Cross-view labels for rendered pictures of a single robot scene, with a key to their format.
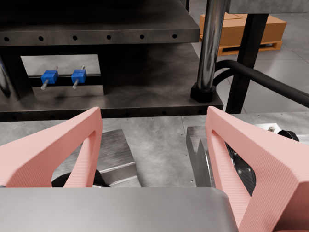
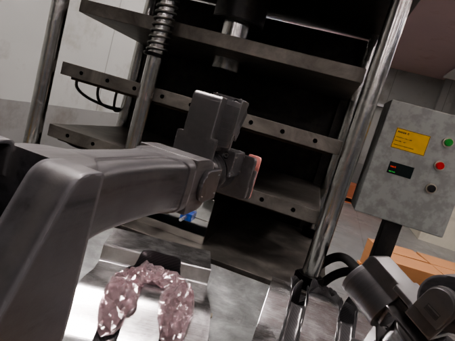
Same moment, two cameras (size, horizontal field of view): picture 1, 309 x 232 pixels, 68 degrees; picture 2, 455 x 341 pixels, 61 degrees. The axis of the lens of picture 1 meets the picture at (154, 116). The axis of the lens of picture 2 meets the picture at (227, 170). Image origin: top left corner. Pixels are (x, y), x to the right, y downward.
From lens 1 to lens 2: 0.57 m
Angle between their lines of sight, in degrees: 31
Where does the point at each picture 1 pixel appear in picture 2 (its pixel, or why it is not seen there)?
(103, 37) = not seen: hidden behind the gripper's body
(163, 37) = (282, 208)
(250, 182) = (299, 315)
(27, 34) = not seen: hidden behind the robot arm
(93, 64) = (206, 208)
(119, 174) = (193, 273)
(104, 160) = (187, 258)
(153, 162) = (225, 300)
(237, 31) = (416, 276)
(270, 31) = not seen: outside the picture
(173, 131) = (256, 291)
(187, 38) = (305, 216)
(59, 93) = (160, 225)
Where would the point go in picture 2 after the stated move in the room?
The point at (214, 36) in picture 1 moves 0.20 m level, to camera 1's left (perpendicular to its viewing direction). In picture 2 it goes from (330, 219) to (271, 199)
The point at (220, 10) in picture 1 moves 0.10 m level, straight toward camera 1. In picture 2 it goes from (338, 197) to (329, 199)
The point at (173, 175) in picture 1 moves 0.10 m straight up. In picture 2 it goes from (237, 314) to (249, 279)
